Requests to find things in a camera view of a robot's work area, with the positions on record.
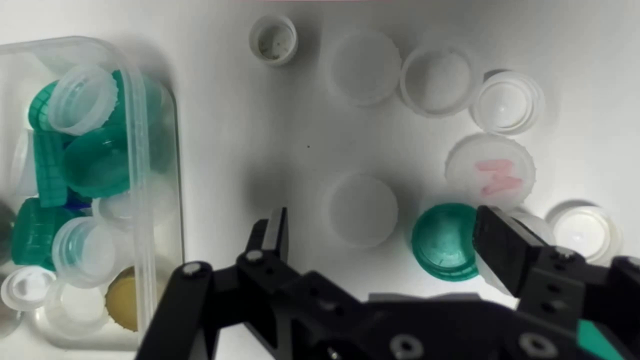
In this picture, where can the gold metal bottle cap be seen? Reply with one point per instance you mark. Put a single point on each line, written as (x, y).
(122, 301)

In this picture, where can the white ribbed plastic cap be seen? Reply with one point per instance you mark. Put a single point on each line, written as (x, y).
(82, 253)
(82, 98)

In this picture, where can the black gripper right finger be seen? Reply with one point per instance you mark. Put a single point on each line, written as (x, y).
(507, 251)

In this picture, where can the translucent flat plastic cap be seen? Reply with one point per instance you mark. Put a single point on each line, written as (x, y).
(364, 67)
(362, 211)

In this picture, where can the ribbed green plastic cap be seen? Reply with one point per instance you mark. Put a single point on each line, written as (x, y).
(51, 166)

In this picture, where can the translucent cap with pink mark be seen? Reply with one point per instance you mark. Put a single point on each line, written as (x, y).
(490, 170)

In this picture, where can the clear plastic lunch box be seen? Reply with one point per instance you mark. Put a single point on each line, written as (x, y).
(163, 166)

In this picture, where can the small white plastic cap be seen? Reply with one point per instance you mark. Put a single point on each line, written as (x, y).
(272, 40)

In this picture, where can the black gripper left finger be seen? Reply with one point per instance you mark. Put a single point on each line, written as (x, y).
(277, 233)

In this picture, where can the blue plastic cap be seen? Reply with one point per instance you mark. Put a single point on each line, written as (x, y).
(78, 201)

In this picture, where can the white open plastic cap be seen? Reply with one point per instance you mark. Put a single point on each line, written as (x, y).
(81, 309)
(582, 230)
(29, 289)
(440, 80)

